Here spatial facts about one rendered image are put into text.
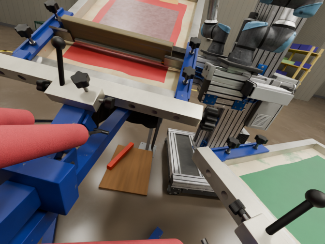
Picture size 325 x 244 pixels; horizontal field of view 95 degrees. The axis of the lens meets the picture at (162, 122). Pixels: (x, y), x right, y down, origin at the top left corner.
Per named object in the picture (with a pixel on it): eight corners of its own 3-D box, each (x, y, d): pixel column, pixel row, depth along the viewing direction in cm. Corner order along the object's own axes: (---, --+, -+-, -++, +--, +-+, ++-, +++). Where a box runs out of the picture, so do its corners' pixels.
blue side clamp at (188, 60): (184, 53, 69) (188, 39, 62) (194, 56, 69) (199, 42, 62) (171, 106, 55) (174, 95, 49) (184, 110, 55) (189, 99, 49)
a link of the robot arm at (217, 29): (221, 41, 128) (228, 23, 121) (208, 38, 136) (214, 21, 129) (228, 43, 136) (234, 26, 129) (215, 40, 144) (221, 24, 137)
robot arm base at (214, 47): (219, 53, 148) (223, 42, 143) (225, 55, 135) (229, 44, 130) (205, 50, 146) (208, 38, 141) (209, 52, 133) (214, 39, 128)
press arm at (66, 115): (81, 97, 47) (74, 87, 42) (99, 102, 47) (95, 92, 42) (49, 149, 39) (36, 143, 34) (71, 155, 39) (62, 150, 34)
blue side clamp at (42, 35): (68, 23, 69) (60, 7, 63) (78, 26, 69) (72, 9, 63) (26, 68, 55) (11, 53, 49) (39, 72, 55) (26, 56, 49)
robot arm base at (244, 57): (243, 63, 106) (250, 48, 101) (255, 68, 93) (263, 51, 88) (223, 58, 104) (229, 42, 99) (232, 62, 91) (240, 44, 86)
